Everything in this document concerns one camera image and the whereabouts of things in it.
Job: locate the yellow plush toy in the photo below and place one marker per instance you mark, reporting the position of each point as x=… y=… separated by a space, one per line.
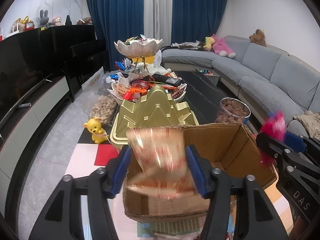
x=208 y=43

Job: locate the black piano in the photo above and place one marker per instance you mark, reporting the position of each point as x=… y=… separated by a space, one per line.
x=75 y=52

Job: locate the orange patterned snack bag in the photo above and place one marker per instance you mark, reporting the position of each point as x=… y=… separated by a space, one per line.
x=160 y=152

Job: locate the brown plush bear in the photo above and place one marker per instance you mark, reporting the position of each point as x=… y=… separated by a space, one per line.
x=258 y=38

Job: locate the white sheer curtain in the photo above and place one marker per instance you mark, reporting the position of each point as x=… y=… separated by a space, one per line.
x=158 y=20

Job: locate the lower snack tray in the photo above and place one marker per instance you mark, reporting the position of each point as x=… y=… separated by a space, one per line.
x=135 y=81

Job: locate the grey sectional sofa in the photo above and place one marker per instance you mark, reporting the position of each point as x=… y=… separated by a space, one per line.
x=267 y=79

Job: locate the gold mountain-shaped tin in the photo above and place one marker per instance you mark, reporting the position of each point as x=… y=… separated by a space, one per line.
x=156 y=108

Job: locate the grey rabbit plush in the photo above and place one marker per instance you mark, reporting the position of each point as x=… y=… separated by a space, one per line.
x=44 y=19

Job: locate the yellow bear figurine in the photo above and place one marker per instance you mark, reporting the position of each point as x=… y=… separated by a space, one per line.
x=94 y=126

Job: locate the colourful patchwork tablecloth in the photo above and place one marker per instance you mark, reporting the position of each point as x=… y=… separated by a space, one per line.
x=256 y=216

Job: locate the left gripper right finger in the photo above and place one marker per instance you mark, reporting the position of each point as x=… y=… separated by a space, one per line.
x=256 y=217

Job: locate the pink plush toy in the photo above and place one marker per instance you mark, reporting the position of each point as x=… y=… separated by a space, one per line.
x=221 y=48

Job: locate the white lotus fruit bowl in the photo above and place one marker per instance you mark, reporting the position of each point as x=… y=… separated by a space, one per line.
x=136 y=48

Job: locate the magenta snack packet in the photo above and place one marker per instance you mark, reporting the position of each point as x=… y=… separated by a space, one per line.
x=274 y=126

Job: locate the bag of walnuts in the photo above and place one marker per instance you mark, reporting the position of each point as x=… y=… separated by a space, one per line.
x=104 y=109

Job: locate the grey TV cabinet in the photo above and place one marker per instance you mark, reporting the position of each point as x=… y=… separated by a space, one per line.
x=42 y=102

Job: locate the beige jacket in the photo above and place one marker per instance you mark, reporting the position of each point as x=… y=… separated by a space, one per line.
x=311 y=122

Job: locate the brown cardboard box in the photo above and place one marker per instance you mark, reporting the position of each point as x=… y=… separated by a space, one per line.
x=230 y=147

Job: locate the round nut tin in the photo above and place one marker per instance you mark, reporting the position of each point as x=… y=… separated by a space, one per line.
x=233 y=111

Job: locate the grey storage bin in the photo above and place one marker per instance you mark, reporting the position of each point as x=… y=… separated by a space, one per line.
x=210 y=75

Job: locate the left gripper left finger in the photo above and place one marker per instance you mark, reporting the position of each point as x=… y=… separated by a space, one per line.
x=60 y=217

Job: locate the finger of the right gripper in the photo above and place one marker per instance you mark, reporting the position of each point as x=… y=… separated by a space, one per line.
x=294 y=142

